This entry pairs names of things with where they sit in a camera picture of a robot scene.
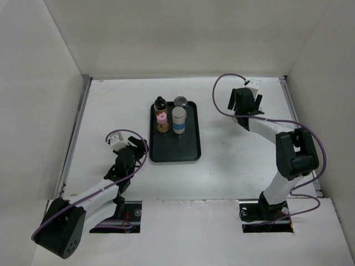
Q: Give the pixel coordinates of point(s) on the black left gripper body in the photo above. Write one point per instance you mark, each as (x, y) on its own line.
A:
(132, 168)

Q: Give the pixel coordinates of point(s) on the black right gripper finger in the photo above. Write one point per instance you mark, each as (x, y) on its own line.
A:
(258, 101)
(232, 100)

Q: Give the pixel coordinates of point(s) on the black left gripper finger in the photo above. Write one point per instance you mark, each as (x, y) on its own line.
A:
(142, 150)
(136, 142)

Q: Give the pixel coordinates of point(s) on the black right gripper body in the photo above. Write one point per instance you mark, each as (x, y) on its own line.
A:
(237, 112)

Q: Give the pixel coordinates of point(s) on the pink cap spice bottle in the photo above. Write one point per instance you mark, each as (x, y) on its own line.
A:
(162, 122)

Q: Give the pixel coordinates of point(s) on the black knob spice bottle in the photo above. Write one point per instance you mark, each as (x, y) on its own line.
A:
(160, 105)

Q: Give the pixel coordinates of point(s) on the silver lid blue label jar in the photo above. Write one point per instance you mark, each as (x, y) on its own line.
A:
(179, 118)

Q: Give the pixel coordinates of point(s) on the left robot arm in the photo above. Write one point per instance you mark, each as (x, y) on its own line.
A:
(99, 209)

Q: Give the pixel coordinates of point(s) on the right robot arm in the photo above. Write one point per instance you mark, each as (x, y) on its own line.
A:
(296, 154)

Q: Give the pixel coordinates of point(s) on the black rectangular tray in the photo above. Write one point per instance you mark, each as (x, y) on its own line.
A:
(172, 147)

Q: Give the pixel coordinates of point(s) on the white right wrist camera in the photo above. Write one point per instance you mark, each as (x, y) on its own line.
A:
(253, 84)

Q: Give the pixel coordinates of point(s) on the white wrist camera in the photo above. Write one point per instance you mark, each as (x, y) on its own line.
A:
(116, 141)
(253, 84)

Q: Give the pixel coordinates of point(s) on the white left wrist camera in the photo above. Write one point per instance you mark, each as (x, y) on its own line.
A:
(116, 141)

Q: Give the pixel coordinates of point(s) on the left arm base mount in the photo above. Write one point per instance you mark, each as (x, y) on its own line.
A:
(125, 219)

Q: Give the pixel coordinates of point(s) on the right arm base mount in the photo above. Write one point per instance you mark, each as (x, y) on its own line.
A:
(261, 217)

